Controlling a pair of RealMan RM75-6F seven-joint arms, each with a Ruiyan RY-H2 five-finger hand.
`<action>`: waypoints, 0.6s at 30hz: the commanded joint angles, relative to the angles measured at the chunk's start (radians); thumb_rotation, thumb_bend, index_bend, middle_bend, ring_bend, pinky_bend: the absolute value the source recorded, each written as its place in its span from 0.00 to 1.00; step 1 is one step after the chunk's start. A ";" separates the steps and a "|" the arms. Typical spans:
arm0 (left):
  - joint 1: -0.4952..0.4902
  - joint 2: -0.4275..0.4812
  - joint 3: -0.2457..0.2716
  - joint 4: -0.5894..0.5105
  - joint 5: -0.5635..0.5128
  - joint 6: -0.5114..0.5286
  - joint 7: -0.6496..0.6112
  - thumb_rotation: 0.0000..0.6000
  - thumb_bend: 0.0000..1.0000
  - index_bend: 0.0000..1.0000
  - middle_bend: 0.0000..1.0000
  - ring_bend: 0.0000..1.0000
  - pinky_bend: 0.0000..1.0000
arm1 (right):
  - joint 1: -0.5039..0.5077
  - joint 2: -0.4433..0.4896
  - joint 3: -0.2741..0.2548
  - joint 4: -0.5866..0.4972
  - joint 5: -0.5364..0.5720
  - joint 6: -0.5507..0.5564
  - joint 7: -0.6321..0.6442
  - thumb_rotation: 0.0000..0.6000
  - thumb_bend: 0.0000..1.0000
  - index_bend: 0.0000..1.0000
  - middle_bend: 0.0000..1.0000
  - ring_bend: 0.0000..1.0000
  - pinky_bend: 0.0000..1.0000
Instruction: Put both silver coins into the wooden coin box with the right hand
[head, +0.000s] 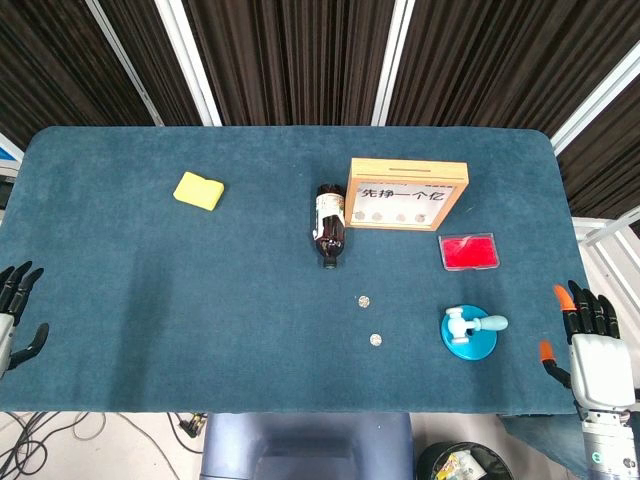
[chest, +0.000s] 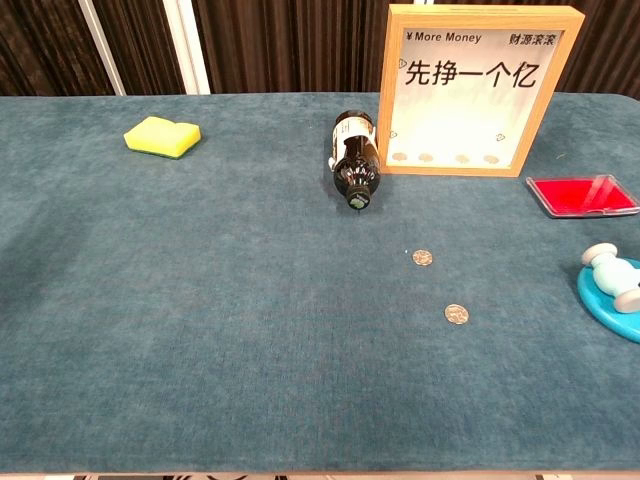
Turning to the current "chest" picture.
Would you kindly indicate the silver coin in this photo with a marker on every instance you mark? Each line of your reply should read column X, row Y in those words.
column 422, row 258
column 463, row 158
column 425, row 157
column 456, row 314
column 491, row 159

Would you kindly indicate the dark glass bottle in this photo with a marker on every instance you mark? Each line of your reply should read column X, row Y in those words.
column 356, row 170

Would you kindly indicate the teal tablecloth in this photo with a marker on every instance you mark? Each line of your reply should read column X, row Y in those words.
column 200, row 300

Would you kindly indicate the yellow sponge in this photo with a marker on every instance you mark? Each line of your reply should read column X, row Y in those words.
column 160, row 136

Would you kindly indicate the dark pleated curtain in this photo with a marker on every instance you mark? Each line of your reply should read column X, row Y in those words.
column 275, row 45

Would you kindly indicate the red ink pad case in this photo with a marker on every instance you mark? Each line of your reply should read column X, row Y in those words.
column 575, row 195

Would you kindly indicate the blue round plate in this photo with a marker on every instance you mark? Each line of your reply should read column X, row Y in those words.
column 600, row 310

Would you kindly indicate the light blue toy roller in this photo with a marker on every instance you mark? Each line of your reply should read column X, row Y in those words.
column 612, row 277

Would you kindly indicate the wooden framed money box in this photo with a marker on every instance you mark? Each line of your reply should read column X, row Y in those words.
column 470, row 115

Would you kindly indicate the wide white partition post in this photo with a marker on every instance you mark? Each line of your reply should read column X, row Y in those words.
column 187, row 50

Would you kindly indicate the thin grey partition post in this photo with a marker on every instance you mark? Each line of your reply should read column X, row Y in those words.
column 100, row 45

